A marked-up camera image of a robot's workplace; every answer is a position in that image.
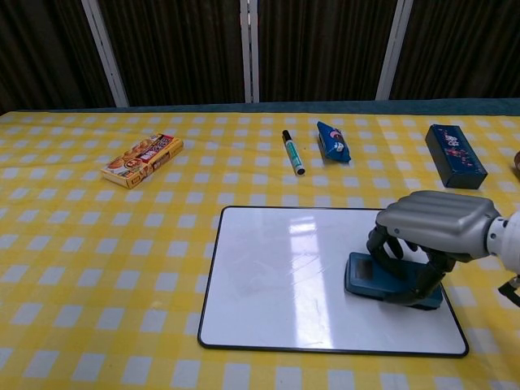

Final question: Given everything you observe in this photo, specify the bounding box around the teal-labelled marker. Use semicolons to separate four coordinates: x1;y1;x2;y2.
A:
282;129;307;177

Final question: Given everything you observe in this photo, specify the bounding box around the white screen frame post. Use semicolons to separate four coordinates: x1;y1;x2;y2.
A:
80;0;131;108
240;0;261;103
375;0;415;101

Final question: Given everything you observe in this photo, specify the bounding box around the dark pleated curtain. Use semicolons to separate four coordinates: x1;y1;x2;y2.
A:
0;0;520;115

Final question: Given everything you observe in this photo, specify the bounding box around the blue snack packet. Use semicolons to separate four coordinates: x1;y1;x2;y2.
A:
316;120;352;164

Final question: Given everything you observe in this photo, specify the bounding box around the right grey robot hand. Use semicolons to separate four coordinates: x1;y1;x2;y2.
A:
366;190;501;306

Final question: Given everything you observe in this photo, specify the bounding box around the white dry-erase board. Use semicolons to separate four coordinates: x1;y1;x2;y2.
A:
197;206;470;358

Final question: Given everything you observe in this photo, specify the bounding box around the yellow checkered tablecloth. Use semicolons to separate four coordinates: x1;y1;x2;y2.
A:
0;108;520;390

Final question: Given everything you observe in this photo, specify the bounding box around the dark blue printed box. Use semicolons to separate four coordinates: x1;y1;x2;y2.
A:
425;123;488;189

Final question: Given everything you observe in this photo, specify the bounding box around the yellow snack box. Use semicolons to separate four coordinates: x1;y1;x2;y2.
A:
100;132;184;190

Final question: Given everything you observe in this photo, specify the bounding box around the teal whiteboard eraser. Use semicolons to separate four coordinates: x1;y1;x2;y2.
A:
344;251;444;312

